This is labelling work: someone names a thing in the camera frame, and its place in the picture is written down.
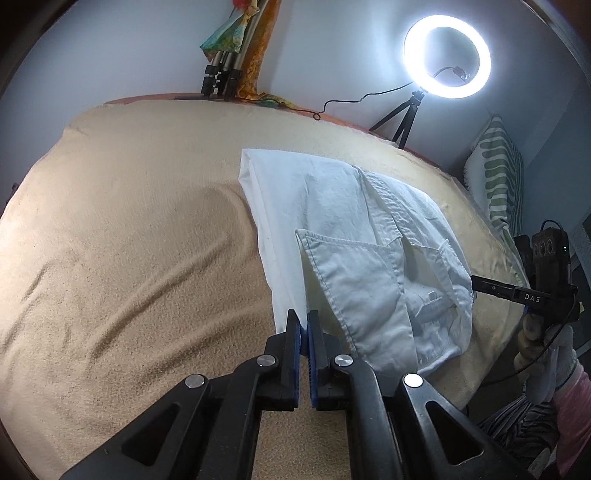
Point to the beige blanket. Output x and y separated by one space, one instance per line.
115 230

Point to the brown patterned bedsheet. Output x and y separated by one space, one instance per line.
157 96

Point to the zebra striped cloth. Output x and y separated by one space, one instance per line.
517 424

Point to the person's right forearm pink sleeve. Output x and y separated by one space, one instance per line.
575 415

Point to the green striped pillow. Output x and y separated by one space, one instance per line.
496 175

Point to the white collared shirt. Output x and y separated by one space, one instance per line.
346 221

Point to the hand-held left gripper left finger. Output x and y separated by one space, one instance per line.
293 350

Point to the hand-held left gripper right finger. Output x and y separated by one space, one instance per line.
311 364

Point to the orange hanging cloth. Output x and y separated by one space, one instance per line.
258 55

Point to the person's right hand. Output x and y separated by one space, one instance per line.
531 355

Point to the bundle of folded tripod legs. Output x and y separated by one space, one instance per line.
221 74

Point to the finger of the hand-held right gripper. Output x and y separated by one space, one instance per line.
494 288

